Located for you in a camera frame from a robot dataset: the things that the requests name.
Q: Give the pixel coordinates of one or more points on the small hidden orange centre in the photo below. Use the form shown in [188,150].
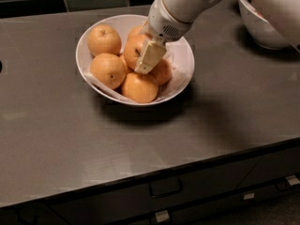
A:
[127,68]

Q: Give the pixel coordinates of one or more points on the white bowl with oranges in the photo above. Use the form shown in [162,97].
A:
[122,24]

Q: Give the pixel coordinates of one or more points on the white paper bowl liner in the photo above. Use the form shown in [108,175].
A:
[178,54]

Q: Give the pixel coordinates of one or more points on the dark right drawer front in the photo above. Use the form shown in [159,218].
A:
[273,166]

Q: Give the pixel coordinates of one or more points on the white bowl with strawberries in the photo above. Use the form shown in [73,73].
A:
[263,33]

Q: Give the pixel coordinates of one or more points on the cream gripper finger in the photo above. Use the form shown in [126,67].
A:
[152,52]

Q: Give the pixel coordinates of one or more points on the black drawer handle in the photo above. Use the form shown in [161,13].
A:
[165,187]

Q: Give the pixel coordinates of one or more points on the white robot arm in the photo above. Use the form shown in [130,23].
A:
[283,15]

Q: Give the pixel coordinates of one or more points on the orange front bottom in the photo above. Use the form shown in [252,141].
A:
[140,88]

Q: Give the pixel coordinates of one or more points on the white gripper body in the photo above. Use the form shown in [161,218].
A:
[163,22]

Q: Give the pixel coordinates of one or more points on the dark drawer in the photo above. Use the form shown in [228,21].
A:
[129,199]
[273,166]
[187,214]

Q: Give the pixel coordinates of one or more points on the dark upper drawer front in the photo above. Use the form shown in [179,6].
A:
[129,199]

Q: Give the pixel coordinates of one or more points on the dark lower drawer front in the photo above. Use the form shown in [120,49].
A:
[187,214]

